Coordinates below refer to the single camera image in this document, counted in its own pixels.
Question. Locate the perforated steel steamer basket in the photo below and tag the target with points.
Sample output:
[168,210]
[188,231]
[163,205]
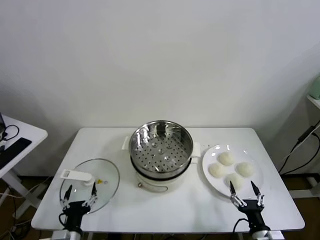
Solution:
[140,140]

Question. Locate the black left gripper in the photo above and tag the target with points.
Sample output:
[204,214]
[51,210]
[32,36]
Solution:
[75,210]

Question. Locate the white side desk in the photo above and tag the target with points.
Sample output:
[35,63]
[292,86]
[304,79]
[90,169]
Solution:
[27,127]

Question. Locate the pale green appliance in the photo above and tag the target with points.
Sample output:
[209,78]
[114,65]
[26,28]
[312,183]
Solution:
[316,87]

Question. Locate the black keyboard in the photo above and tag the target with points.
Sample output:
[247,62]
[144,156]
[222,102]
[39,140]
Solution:
[15,150]

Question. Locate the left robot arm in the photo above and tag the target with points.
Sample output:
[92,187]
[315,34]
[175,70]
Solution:
[70,235]

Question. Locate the white electric cooking pot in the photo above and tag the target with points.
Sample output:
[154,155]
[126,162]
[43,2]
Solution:
[152,186]

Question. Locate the white round plate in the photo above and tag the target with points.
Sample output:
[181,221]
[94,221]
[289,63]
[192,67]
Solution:
[250,156]

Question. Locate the white steamed baozi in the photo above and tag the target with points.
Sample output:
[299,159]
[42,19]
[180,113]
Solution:
[245,169]
[226,158]
[238,181]
[216,170]

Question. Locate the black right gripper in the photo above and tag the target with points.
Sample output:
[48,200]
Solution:
[252,208]

